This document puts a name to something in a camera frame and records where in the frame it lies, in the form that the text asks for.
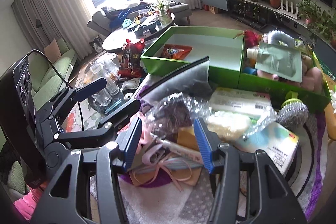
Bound red gift bag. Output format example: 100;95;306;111
118;39;145;78

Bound pale green refill pouch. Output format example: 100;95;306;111
246;43;302;83

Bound glass mug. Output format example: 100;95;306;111
92;88;112;107

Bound blue fluffy ring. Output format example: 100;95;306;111
267;29;296;47

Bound white lotion tube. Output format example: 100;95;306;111
209;88;273;118

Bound green sofa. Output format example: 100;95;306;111
29;38;77;110

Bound green box compartment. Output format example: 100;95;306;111
141;26;244;89
238;30;331;113

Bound green box right compartment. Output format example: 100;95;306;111
238;30;331;113

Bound tissue pack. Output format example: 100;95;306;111
232;122;299;176

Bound red feather toy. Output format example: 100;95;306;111
233;30;263;48

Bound white toothpaste tube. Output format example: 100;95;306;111
150;133;203;164

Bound white sponge in plastic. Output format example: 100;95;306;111
206;111;252;141

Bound black items zip bag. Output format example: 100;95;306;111
137;56;219;135

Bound tv console cabinet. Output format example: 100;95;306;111
202;0;330;45

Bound white router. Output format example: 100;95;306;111
279;0;298;19

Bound orange snack bag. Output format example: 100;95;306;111
161;44;193;60

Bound yellow cardboard box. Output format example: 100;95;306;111
177;126;199;151

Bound steel wool scrubber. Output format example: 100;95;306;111
276;91;309;131

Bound green box left compartment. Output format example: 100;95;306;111
141;26;244;89

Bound round coffee table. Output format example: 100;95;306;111
102;13;175;53

